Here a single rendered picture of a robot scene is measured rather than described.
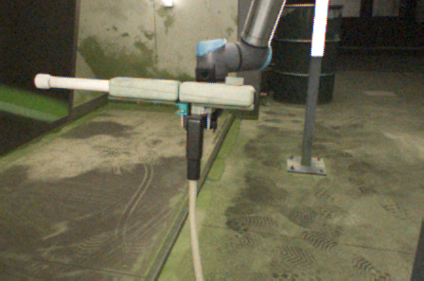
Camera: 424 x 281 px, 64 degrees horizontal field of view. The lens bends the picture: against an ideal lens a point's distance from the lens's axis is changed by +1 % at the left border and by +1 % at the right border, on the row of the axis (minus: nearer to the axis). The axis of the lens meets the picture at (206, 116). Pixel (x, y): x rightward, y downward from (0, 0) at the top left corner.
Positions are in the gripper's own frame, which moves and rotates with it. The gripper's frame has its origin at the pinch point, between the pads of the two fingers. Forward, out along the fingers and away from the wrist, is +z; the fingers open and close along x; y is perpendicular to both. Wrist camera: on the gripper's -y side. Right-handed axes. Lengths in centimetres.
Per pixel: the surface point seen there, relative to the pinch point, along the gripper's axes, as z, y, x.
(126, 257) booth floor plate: -27, 56, 25
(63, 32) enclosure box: -33, -15, 49
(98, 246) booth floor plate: -31, 56, 37
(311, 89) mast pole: -110, 3, -39
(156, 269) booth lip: -24, 56, 14
